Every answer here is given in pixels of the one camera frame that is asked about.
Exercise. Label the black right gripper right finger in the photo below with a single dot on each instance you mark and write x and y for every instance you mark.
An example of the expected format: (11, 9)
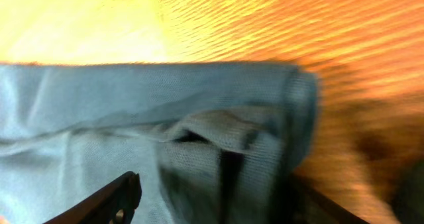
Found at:
(309, 206)

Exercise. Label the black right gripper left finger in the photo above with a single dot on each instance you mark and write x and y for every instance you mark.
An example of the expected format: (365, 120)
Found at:
(114, 203)

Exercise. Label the dark green garment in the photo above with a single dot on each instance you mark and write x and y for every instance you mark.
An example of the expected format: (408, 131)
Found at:
(407, 203)

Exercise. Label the blue polo shirt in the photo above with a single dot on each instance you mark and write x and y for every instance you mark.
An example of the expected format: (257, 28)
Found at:
(212, 143)

